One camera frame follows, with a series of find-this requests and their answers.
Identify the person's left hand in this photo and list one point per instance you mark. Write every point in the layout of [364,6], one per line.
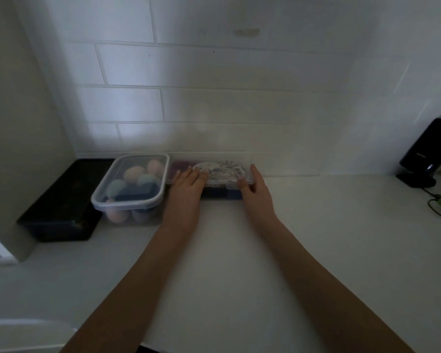
[185,198]

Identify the person's right hand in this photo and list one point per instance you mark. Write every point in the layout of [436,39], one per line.
[259,200]

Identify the red scrunchie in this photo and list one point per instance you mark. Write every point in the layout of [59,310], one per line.
[180,166]

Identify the small clear hinged box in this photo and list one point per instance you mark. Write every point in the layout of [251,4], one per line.
[224,185]

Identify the white patterned scrunchie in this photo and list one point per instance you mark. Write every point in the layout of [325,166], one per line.
[222,170]

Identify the person's right forearm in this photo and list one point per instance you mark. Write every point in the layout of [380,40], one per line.
[323,297]

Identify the person's left forearm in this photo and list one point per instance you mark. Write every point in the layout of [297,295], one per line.
[128,294]

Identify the person's dark clothing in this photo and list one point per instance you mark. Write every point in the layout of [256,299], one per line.
[147,350]

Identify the pile of pastel makeup sponges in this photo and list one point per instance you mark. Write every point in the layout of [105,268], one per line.
[136,176]

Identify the clear lidded sponge container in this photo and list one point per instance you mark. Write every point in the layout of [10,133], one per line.
[99,204]

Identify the black tray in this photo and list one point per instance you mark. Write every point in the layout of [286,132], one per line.
[62,213]

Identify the black desktop speaker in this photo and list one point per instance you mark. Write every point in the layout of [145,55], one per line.
[428,150]

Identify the white cabinet frame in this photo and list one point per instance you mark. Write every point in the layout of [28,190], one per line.
[22,334]

